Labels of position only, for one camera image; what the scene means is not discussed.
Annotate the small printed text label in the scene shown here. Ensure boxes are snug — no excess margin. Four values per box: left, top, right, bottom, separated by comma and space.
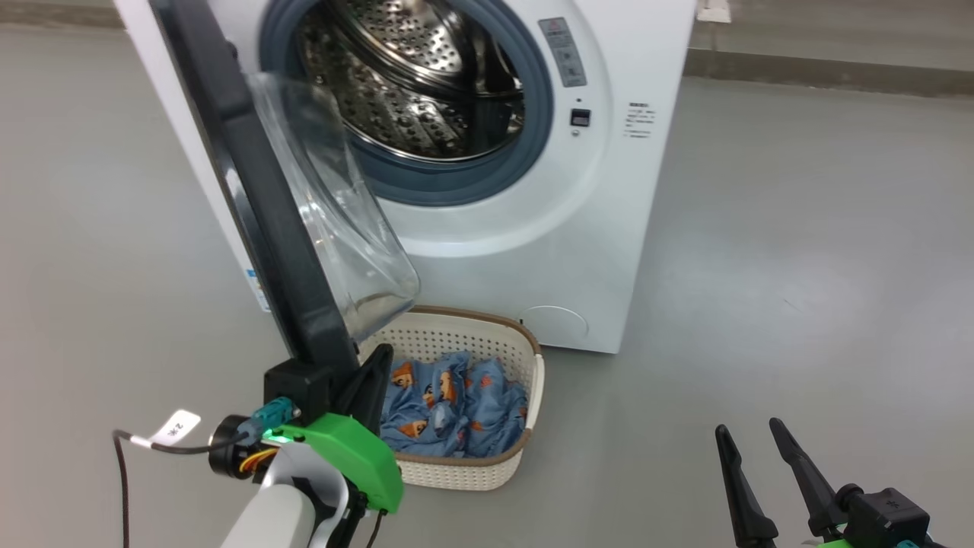
624, 101, 654, 139

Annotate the grey warning sticker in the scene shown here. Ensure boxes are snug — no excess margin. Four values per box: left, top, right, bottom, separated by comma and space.
539, 17, 588, 88

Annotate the perforated steel washer drum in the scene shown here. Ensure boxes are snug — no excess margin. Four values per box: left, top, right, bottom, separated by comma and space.
297, 0, 526, 162

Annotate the cream perforated plastic laundry basket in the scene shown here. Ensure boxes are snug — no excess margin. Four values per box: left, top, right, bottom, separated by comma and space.
358, 306, 545, 492

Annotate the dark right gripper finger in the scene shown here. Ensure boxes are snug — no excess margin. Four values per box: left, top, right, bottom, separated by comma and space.
715, 425, 778, 548
769, 417, 845, 541

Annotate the white front-load washing machine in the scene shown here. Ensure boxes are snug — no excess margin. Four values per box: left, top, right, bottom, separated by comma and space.
114, 0, 697, 355

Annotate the black round glass washer door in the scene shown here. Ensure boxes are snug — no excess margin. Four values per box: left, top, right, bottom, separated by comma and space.
148, 0, 421, 378

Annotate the blue garment with cream lining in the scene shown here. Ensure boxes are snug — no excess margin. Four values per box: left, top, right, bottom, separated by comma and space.
378, 350, 466, 459

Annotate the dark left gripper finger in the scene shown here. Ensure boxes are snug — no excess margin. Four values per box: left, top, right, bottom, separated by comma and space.
335, 344, 394, 435

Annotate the blue energy label sticker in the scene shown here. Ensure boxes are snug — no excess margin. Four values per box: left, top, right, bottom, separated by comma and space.
245, 266, 272, 313

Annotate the white cable tag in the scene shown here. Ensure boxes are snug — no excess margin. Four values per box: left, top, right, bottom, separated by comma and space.
131, 409, 202, 448

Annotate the round white drain filter cover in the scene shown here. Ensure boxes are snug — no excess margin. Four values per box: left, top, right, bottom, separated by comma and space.
524, 306, 589, 343

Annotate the left black cable teal connector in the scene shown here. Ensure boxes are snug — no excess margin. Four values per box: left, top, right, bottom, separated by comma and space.
113, 396, 298, 548

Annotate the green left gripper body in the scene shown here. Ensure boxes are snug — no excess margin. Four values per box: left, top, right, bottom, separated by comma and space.
266, 413, 404, 515

